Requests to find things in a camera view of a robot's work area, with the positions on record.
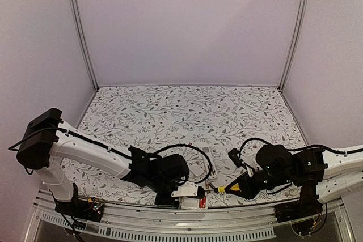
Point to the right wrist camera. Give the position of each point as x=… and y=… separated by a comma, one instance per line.
x=235, y=156

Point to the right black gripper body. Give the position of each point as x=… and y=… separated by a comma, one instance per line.
x=255, y=189

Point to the black-faced white remote control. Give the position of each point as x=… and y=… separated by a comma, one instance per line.
x=151, y=149

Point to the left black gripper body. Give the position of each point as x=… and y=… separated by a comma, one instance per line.
x=160, y=201

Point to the left aluminium frame post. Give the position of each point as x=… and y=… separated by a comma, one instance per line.
x=74, y=5

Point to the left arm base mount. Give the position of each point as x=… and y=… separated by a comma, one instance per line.
x=90, y=210

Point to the floral patterned table mat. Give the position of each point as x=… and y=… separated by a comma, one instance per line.
x=220, y=118

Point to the front aluminium rail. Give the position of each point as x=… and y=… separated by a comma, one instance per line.
x=129, y=222

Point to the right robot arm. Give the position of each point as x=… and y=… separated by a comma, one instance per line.
x=321, y=173

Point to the red battery in display remote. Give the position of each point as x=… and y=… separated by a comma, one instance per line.
x=203, y=203

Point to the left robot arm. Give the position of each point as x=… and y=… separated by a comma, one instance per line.
x=48, y=137

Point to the small white battery cover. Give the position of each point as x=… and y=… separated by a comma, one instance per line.
x=182, y=132

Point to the slim white remote control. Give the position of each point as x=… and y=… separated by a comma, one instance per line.
x=214, y=173

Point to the right aluminium frame post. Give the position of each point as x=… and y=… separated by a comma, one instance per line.
x=293, y=44

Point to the aluminium frame post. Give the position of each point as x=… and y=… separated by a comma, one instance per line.
x=293, y=44
x=74, y=5

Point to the white remote with display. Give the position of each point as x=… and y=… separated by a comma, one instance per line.
x=188, y=203

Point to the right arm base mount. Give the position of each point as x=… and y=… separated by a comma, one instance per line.
x=304, y=217

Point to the yellow pry tool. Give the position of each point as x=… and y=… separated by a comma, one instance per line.
x=225, y=189

